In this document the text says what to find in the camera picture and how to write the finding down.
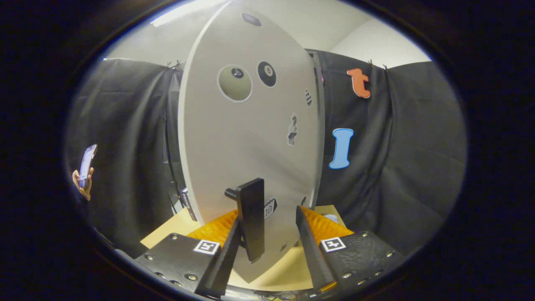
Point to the black backdrop stand pole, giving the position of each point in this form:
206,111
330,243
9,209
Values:
175,200

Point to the small white object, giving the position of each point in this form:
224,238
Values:
332,218

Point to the black backdrop cloth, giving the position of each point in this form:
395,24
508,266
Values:
418,146

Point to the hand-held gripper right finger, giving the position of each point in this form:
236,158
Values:
313,255

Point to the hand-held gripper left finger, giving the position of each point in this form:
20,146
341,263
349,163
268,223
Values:
221,263

